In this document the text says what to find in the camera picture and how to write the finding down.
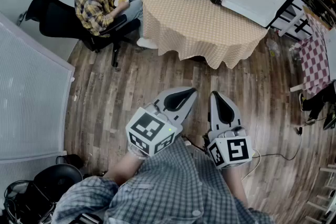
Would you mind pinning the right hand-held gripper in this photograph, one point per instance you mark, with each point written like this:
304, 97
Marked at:
233, 150

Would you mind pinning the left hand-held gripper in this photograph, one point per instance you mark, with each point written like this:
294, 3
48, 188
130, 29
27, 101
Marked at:
147, 126

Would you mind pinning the person's left forearm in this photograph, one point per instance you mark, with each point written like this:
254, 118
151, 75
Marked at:
123, 168

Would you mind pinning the person's right forearm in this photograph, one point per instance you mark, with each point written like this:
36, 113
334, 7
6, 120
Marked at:
235, 186

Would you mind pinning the grey checked shirt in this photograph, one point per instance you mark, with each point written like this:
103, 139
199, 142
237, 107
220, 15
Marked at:
170, 186

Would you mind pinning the red checked tablecloth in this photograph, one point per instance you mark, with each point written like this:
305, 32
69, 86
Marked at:
313, 60

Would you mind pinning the white bowl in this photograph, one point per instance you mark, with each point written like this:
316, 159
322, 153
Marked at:
123, 0

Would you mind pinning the black round stool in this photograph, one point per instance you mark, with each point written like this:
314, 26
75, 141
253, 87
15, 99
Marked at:
57, 178

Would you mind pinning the black office chair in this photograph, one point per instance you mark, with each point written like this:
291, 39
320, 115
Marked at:
57, 21

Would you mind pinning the white ribbed cabinet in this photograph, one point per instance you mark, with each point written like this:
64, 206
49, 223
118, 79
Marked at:
31, 102

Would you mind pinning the black equipment bag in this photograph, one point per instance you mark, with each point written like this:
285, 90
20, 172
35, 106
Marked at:
26, 204

